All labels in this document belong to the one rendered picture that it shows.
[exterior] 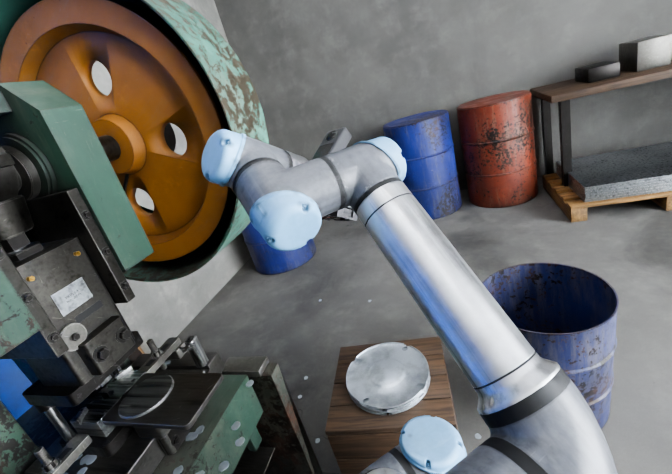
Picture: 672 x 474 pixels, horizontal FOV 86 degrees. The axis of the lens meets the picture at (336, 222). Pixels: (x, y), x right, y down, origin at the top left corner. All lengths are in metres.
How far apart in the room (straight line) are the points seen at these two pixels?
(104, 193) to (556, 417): 0.90
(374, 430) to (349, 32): 3.37
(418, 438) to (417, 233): 0.48
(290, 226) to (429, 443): 0.53
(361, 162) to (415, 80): 3.32
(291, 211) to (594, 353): 1.17
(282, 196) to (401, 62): 3.41
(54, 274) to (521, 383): 0.85
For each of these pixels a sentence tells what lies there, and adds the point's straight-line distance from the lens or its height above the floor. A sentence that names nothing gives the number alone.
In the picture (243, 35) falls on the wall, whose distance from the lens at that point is 4.24.
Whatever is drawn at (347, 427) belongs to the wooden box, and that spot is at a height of 0.35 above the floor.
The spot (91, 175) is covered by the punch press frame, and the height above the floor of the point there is 1.28.
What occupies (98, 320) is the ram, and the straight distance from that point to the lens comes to 0.98.
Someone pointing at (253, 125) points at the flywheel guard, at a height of 1.29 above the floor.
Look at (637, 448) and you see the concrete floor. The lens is 1.69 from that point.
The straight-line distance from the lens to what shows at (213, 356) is 1.16.
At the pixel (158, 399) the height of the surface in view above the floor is 0.79.
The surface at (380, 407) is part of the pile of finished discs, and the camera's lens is 1.26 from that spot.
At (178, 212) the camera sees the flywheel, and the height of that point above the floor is 1.10.
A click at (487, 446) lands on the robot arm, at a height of 0.98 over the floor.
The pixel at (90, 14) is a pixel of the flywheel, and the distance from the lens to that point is 1.13.
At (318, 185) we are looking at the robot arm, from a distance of 0.44.
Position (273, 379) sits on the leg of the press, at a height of 0.60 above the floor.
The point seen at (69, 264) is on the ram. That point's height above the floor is 1.13.
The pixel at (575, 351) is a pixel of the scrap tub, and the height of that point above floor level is 0.40.
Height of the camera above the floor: 1.32
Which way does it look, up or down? 20 degrees down
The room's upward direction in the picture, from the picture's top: 16 degrees counter-clockwise
